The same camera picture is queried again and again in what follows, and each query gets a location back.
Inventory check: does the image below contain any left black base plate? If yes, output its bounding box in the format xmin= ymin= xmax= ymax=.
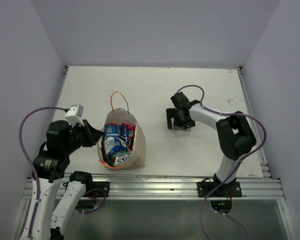
xmin=84 ymin=181 xmax=110 ymax=198

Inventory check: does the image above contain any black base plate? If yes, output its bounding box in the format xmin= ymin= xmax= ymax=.
xmin=196 ymin=178 xmax=243 ymax=198
xmin=84 ymin=181 xmax=110 ymax=198

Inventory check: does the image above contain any pink snack bag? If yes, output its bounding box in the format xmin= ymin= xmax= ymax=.
xmin=110 ymin=122 xmax=136 ymax=151

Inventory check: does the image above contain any green Fox's candy bag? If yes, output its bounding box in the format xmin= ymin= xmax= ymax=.
xmin=107 ymin=150 xmax=132 ymax=167

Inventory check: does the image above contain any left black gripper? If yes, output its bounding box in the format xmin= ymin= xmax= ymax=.
xmin=63 ymin=118 xmax=104 ymax=154

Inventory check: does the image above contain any blue snack packet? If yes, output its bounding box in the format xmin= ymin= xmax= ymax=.
xmin=103 ymin=124 xmax=129 ymax=161

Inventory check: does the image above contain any aluminium mounting rail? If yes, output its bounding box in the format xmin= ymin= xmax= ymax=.
xmin=22 ymin=162 xmax=283 ymax=201

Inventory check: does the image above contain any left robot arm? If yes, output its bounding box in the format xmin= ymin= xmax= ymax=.
xmin=20 ymin=120 xmax=106 ymax=240

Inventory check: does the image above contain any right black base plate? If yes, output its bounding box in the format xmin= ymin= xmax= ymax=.
xmin=196 ymin=178 xmax=243 ymax=198

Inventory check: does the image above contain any small silver snack packet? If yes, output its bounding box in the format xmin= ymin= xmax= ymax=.
xmin=173 ymin=119 xmax=192 ymax=132

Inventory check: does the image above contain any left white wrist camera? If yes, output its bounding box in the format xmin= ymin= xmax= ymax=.
xmin=64 ymin=104 xmax=84 ymax=127

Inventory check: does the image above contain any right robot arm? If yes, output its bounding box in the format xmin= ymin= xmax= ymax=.
xmin=166 ymin=92 xmax=257 ymax=197

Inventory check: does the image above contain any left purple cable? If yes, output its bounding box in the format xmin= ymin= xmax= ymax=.
xmin=18 ymin=106 xmax=68 ymax=238

